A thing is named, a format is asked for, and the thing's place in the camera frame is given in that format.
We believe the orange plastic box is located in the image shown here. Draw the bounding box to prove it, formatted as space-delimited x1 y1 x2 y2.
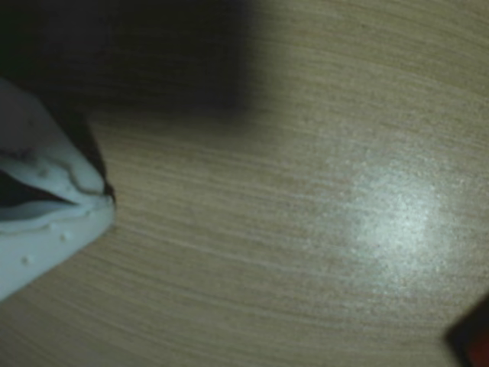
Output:
445 294 489 367

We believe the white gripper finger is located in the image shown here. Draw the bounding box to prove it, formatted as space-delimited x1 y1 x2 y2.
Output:
0 201 118 304
0 77 117 206

